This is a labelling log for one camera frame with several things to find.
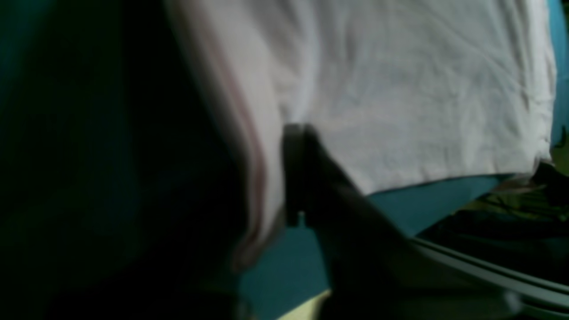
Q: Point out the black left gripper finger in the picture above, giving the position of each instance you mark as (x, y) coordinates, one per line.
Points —
(375, 273)

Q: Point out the pink T-shirt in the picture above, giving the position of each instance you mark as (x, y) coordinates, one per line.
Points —
(401, 92)

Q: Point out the teal table cloth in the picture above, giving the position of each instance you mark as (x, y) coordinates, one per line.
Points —
(121, 196)

